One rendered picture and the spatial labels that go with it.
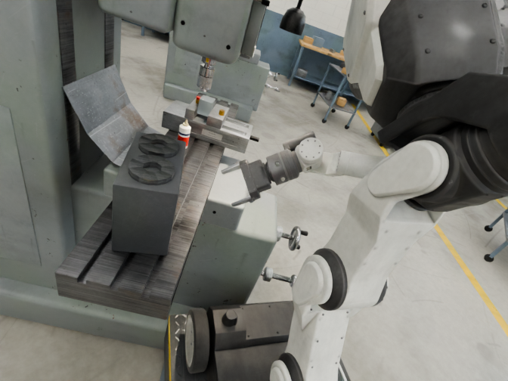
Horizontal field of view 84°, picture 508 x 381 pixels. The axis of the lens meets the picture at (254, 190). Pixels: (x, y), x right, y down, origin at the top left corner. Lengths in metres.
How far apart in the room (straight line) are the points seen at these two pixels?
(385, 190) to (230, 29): 0.58
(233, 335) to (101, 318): 0.69
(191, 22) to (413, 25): 0.54
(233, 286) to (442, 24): 1.15
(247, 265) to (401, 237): 0.74
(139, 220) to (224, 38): 0.53
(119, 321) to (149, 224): 0.92
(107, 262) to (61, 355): 1.02
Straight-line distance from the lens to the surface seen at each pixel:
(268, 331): 1.11
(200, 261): 1.26
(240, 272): 1.27
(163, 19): 0.89
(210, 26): 0.88
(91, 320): 1.56
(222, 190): 1.06
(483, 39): 0.61
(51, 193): 1.17
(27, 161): 1.13
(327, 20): 7.56
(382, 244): 0.63
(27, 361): 1.69
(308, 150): 0.77
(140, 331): 1.52
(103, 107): 1.15
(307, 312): 0.77
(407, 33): 0.59
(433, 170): 0.50
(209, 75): 0.99
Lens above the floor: 1.51
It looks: 34 degrees down
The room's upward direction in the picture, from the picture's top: 21 degrees clockwise
